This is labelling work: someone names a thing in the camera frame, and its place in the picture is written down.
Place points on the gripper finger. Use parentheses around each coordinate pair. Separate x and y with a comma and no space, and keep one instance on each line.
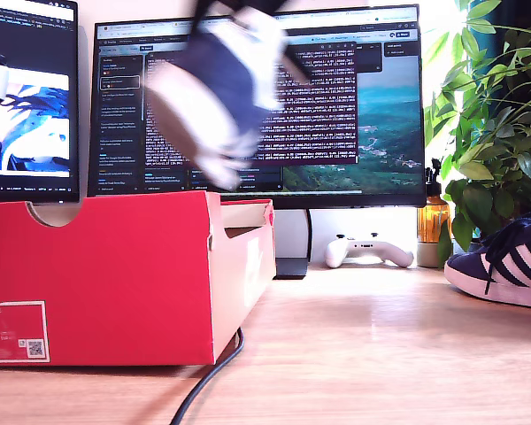
(261,6)

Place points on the blue suede sneaker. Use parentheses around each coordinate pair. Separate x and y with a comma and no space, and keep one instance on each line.
(221,75)
(464,268)

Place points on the red cardboard shoebox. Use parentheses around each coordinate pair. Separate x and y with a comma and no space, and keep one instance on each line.
(115,288)

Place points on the black Huawei computer monitor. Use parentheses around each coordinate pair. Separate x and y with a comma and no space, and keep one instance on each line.
(380,133)

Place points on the dark teal curtain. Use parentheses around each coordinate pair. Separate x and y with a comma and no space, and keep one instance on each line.
(522,13)

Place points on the white game controller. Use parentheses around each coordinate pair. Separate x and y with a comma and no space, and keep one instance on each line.
(367,250)

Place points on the green leafy house plant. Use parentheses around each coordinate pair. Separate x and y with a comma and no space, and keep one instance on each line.
(500,133)

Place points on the amber pump bottle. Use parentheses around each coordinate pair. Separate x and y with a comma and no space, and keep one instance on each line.
(429,221)

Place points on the cream round holder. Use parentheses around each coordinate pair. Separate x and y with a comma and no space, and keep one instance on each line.
(426,257)

